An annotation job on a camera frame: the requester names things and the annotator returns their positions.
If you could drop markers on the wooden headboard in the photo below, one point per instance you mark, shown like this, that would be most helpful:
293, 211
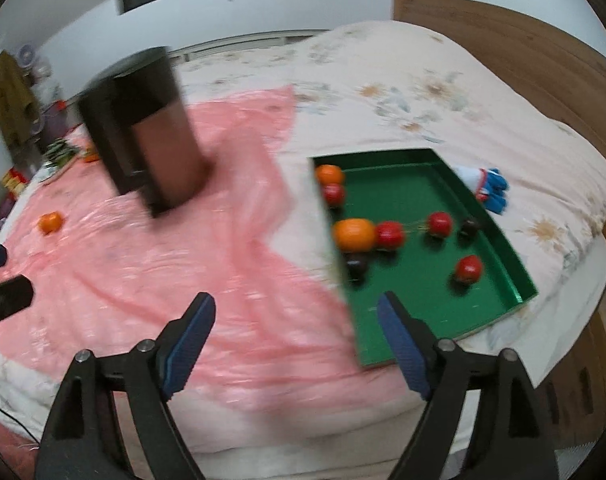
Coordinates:
559, 74

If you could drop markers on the wooden nightstand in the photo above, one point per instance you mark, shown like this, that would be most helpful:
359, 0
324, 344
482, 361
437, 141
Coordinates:
573, 394

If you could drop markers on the large orange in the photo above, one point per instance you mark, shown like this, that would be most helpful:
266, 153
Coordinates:
354, 235

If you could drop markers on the floral bed quilt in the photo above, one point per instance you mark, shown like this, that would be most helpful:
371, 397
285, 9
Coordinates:
375, 86

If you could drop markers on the hanging brown coat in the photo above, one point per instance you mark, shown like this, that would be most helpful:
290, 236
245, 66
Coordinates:
19, 108

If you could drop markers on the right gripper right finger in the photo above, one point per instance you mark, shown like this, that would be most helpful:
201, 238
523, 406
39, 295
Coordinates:
507, 442

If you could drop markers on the dark plum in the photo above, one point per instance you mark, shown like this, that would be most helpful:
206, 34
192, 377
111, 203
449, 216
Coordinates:
357, 266
468, 229

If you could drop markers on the blue white glove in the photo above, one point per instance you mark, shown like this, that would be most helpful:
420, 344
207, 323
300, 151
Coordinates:
487, 185

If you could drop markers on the red cherry tomato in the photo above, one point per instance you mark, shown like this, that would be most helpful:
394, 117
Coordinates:
334, 195

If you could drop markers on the green tray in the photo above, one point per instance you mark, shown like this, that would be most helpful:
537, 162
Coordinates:
407, 186

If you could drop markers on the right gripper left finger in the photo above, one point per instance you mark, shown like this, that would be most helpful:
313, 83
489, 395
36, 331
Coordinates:
82, 438

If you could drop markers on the plate of green vegetables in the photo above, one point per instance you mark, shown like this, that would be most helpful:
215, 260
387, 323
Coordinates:
59, 158

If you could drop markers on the black cylindrical canister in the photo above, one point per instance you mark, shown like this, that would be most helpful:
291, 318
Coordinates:
137, 120

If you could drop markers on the pink plastic sheet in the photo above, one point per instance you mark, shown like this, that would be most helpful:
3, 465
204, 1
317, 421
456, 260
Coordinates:
279, 365

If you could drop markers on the small orange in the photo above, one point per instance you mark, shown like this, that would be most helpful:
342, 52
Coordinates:
50, 223
329, 174

